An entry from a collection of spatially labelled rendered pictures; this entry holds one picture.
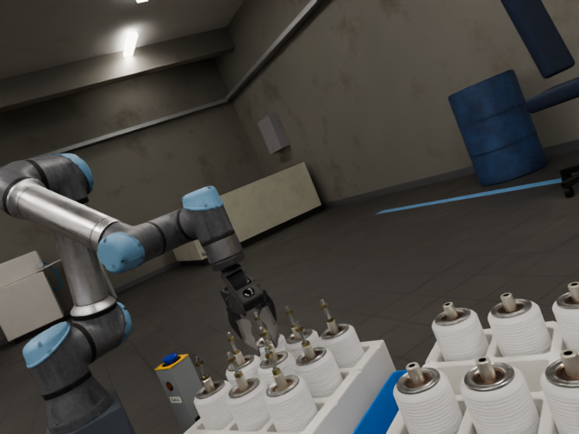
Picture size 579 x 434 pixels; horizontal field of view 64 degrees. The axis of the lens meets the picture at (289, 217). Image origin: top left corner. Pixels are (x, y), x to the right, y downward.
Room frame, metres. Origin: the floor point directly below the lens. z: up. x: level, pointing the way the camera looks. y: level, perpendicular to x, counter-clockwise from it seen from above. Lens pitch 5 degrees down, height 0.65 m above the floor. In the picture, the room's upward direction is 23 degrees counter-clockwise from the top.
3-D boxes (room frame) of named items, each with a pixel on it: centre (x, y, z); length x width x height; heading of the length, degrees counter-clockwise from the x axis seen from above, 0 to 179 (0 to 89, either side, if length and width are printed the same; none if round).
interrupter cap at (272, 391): (0.95, 0.15, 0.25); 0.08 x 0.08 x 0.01
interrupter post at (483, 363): (0.69, -0.19, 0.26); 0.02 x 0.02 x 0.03
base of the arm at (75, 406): (1.13, 0.67, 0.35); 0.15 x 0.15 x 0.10
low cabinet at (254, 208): (7.23, 0.74, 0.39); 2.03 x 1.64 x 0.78; 115
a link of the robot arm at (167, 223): (1.00, 0.25, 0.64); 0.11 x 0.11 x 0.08; 58
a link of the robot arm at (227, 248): (0.96, 0.16, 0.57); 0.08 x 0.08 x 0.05
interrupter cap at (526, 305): (0.87, -0.33, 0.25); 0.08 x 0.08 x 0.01
